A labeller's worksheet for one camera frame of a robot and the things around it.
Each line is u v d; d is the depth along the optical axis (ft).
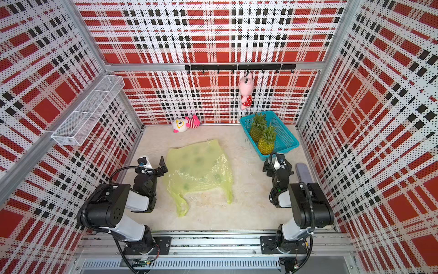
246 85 2.98
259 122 3.22
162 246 2.40
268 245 2.37
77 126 2.31
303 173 3.09
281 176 2.36
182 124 3.69
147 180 2.29
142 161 2.44
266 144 3.15
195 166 3.46
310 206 1.43
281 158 2.53
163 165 2.75
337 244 2.47
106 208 1.50
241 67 2.91
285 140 3.54
